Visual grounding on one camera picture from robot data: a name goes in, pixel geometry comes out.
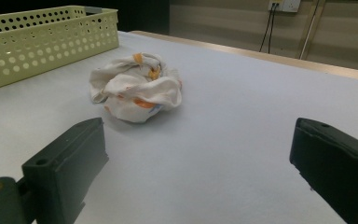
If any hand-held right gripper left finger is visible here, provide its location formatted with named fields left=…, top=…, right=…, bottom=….
left=21, top=117, right=110, bottom=224

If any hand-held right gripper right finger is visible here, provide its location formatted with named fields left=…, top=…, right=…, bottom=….
left=289, top=117, right=358, bottom=224

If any white orange-print cloth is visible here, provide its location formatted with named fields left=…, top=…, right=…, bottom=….
left=89, top=51, right=184, bottom=124

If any pale green perforated plastic basket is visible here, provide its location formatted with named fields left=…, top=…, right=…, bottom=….
left=0, top=5, right=120, bottom=91

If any white table cover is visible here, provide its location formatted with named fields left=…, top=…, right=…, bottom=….
left=0, top=30, right=358, bottom=224

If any pale metal stand pole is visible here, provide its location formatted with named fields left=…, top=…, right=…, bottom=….
left=298, top=0, right=322, bottom=61

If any black cable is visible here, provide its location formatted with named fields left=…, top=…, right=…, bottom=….
left=258, top=3, right=275, bottom=53
left=268, top=3, right=278, bottom=54

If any white wall socket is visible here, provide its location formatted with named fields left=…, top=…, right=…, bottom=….
left=268, top=0, right=302, bottom=13

